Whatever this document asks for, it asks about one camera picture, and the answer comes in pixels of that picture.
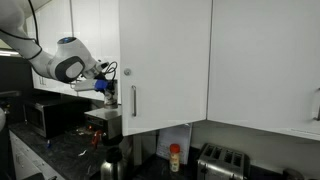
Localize white base cabinets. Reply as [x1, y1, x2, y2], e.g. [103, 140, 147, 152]
[9, 131, 66, 180]

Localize white cabinet door with lock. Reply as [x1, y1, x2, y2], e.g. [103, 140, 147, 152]
[118, 0, 213, 137]

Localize steel thermos black top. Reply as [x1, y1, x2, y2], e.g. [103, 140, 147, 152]
[99, 146, 127, 180]

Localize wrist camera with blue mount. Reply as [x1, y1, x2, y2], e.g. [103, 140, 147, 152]
[73, 79, 109, 93]

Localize white paper sign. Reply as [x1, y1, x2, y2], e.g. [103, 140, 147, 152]
[155, 123, 194, 165]

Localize silver cabinet door handle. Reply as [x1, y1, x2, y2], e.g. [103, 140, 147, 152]
[130, 84, 138, 118]
[312, 87, 320, 122]

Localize sugar bottle with dark cap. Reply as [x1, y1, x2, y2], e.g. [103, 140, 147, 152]
[103, 90, 119, 110]

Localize dark grey horizontal bar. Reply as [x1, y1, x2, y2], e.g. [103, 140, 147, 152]
[0, 89, 22, 99]

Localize spice jar with red lid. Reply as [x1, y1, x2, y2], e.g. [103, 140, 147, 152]
[168, 143, 182, 173]

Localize black microwave oven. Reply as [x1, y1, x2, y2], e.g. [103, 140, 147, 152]
[22, 98, 91, 139]

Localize silver four slot toaster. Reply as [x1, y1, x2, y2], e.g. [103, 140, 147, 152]
[195, 142, 252, 180]

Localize ceiling light strip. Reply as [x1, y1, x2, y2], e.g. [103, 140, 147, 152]
[0, 49, 20, 58]

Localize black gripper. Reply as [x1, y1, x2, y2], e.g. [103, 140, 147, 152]
[103, 79, 119, 100]

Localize stainless steel coffee machine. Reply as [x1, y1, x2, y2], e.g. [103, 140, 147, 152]
[83, 104, 134, 148]

